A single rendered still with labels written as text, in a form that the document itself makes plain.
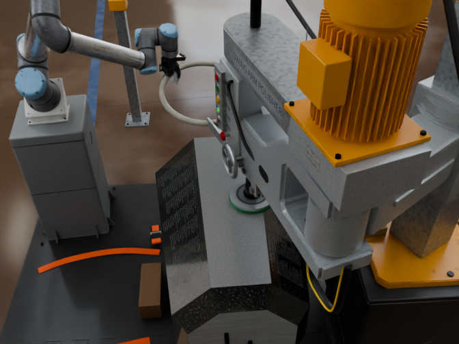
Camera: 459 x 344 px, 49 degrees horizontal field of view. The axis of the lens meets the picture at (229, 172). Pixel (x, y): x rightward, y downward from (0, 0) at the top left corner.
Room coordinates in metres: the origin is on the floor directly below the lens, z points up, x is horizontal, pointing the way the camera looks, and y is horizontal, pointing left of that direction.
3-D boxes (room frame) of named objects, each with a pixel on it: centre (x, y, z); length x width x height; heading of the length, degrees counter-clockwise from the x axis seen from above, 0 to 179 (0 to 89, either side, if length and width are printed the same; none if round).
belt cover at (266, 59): (1.38, -0.23, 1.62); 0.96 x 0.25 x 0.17; 20
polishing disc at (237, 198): (1.70, -0.10, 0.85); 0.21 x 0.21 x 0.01
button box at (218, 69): (1.73, 0.03, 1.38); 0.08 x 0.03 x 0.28; 20
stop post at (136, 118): (3.54, 0.78, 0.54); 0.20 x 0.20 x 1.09; 2
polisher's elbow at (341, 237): (1.09, -0.33, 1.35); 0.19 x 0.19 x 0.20
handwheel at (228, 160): (1.55, -0.03, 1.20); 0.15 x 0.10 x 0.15; 20
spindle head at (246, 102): (1.63, -0.13, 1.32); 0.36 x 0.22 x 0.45; 20
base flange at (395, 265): (1.49, -0.85, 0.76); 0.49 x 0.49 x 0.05; 2
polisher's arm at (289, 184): (1.33, -0.23, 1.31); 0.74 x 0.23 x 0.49; 20
